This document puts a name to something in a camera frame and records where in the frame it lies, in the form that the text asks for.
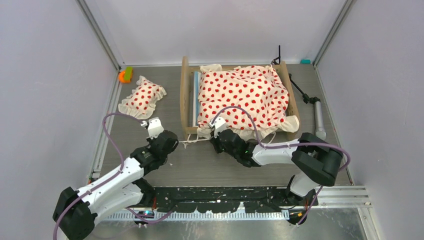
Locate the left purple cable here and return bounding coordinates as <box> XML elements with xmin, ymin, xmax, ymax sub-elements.
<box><xmin>51</xmin><ymin>111</ymin><xmax>153</xmax><ymax>240</ymax></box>

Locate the blue striped mattress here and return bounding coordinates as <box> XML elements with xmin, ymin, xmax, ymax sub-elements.
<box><xmin>192</xmin><ymin>71</ymin><xmax>201</xmax><ymax>127</ymax></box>

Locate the teal small block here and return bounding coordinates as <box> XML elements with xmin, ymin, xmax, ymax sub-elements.
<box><xmin>300</xmin><ymin>59</ymin><xmax>313</xmax><ymax>65</ymax></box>

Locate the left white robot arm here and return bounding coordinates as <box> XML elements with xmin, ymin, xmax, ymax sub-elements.
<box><xmin>52</xmin><ymin>117</ymin><xmax>179</xmax><ymax>240</ymax></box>

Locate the black tripod stand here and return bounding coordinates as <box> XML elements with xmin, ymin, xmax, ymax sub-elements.
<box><xmin>271</xmin><ymin>44</ymin><xmax>328</xmax><ymax>140</ymax></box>

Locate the orange green toy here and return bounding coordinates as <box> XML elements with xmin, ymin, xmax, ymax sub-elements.
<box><xmin>118</xmin><ymin>66</ymin><xmax>134</xmax><ymax>84</ymax></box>

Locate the strawberry print small pillow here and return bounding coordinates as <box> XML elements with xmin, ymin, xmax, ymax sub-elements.
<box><xmin>118</xmin><ymin>75</ymin><xmax>167</xmax><ymax>120</ymax></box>

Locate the purple cable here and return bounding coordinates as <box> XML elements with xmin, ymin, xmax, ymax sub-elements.
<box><xmin>51</xmin><ymin>111</ymin><xmax>153</xmax><ymax>240</ymax></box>
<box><xmin>210</xmin><ymin>106</ymin><xmax>352</xmax><ymax>216</ymax></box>

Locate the strawberry print ruffled blanket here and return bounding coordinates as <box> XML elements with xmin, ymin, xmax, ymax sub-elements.
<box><xmin>189</xmin><ymin>64</ymin><xmax>300</xmax><ymax>140</ymax></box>

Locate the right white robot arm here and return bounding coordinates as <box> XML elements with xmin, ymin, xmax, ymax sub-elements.
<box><xmin>209</xmin><ymin>117</ymin><xmax>344</xmax><ymax>205</ymax></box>

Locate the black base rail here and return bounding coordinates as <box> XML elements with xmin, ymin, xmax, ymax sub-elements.
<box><xmin>69</xmin><ymin>185</ymin><xmax>372</xmax><ymax>223</ymax></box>

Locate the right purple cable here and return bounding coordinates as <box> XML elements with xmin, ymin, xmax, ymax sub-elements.
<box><xmin>210</xmin><ymin>106</ymin><xmax>352</xmax><ymax>216</ymax></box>

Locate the wooden pet bed frame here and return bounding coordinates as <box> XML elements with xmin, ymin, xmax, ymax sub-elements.
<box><xmin>179</xmin><ymin>55</ymin><xmax>301</xmax><ymax>138</ymax></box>

